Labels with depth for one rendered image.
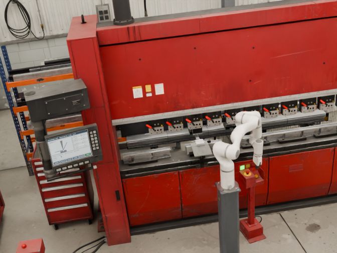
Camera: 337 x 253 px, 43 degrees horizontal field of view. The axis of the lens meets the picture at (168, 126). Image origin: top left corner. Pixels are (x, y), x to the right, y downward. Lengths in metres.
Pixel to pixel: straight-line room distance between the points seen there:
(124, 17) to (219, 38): 0.90
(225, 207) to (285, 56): 1.57
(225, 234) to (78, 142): 1.56
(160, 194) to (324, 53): 2.19
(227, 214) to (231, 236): 0.27
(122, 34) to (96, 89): 0.54
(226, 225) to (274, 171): 1.06
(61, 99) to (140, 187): 1.42
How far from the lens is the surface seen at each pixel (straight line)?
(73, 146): 3.78
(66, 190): 4.85
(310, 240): 4.83
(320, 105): 4.71
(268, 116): 4.52
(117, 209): 4.54
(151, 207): 4.69
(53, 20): 8.10
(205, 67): 4.12
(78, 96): 3.62
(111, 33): 3.90
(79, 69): 3.81
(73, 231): 5.17
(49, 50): 8.24
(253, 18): 4.09
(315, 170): 4.96
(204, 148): 4.35
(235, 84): 4.26
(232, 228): 4.02
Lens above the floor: 3.25
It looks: 28 degrees down
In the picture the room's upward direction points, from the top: 6 degrees counter-clockwise
